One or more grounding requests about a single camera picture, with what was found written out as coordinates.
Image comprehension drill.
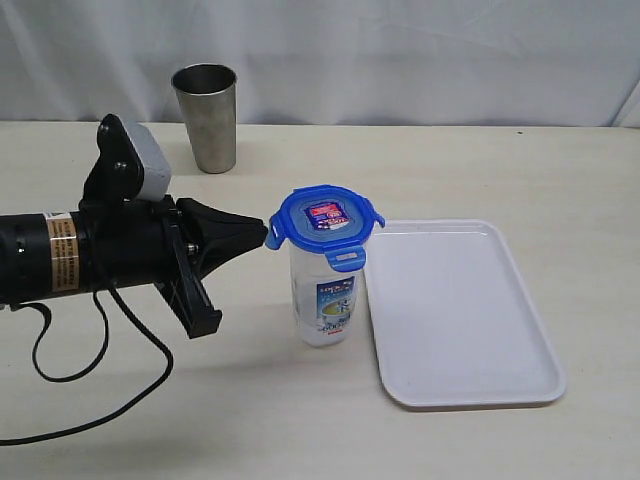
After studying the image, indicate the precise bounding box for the stainless steel cup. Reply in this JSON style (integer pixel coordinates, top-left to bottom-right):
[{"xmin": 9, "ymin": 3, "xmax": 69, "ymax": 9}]
[{"xmin": 171, "ymin": 63, "xmax": 237, "ymax": 174}]

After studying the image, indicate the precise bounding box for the clear plastic container with label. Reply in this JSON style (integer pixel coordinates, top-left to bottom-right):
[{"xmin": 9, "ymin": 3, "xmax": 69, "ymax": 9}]
[{"xmin": 289, "ymin": 244, "xmax": 367, "ymax": 347}]

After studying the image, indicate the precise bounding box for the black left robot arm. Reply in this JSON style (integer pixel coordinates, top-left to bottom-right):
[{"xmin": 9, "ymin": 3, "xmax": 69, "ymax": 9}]
[{"xmin": 1, "ymin": 114, "xmax": 268, "ymax": 339}]

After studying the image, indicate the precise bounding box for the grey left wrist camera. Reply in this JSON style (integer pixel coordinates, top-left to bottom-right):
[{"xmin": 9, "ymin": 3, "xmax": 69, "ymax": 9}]
[{"xmin": 122, "ymin": 120, "xmax": 172, "ymax": 202}]

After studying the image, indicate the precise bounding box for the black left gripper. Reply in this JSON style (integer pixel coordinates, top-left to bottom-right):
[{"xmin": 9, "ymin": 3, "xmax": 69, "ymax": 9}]
[{"xmin": 79, "ymin": 113, "xmax": 266, "ymax": 339}]

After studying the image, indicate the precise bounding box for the white backdrop curtain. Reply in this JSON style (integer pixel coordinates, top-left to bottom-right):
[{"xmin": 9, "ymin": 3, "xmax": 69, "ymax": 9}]
[{"xmin": 1, "ymin": 1, "xmax": 639, "ymax": 127}]

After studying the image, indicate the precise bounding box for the white plastic tray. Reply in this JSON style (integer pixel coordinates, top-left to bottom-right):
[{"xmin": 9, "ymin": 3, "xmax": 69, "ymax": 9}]
[{"xmin": 365, "ymin": 219, "xmax": 567, "ymax": 410}]

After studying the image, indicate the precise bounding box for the blue container lid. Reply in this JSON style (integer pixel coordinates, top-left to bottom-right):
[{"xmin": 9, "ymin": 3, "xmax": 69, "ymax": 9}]
[{"xmin": 265, "ymin": 184, "xmax": 386, "ymax": 273}]

